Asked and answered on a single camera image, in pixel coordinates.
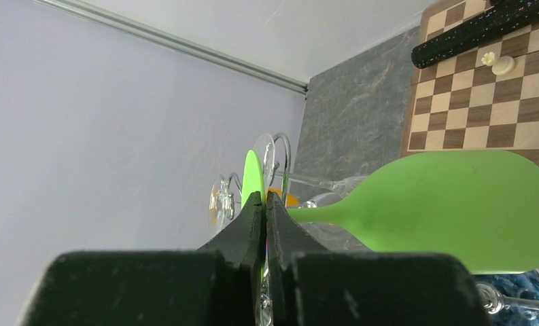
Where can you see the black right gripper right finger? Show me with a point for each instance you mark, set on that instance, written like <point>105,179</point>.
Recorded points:
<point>311,285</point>

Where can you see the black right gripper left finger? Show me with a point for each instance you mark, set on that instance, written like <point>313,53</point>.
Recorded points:
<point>216,284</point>

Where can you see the orange plastic wine glass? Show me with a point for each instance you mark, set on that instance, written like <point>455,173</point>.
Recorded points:
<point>287,198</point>

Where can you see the green plastic wine glass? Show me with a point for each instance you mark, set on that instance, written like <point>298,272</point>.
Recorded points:
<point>482,207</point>

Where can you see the clear ribbed wine glass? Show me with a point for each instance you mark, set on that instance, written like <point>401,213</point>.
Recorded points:
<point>335,190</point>

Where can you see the wooden chess board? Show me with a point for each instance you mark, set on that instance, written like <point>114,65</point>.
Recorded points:
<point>459,104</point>

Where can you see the white chess piece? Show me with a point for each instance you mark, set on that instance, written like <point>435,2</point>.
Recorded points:
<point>499,65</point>

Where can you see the black microphone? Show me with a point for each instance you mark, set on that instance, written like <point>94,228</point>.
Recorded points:
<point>502,19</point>

